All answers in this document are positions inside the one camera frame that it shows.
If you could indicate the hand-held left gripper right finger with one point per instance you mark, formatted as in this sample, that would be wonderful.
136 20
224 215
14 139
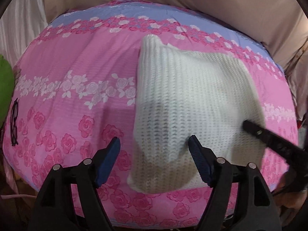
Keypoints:
199 158

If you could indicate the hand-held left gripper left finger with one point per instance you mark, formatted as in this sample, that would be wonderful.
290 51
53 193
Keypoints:
108 161

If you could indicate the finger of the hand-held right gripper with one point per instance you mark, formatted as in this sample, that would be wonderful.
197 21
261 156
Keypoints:
262 134

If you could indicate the white red black knit sweater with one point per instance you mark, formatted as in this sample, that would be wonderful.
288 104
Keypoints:
192 101

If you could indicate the person's right hand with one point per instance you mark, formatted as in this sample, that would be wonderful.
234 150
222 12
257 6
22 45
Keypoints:
290 197

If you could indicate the pink floral bed sheet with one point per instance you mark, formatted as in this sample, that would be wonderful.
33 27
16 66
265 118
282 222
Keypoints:
79 77

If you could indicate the dark-framed eyeglasses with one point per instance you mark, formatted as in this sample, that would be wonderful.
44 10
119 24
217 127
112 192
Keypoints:
15 122

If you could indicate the green pillow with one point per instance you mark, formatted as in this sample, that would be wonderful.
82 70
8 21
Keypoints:
6 89

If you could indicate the beige hanging cloth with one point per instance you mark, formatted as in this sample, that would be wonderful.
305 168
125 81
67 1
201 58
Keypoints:
192 2

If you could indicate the white curtain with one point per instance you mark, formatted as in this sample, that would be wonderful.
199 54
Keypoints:
21 26

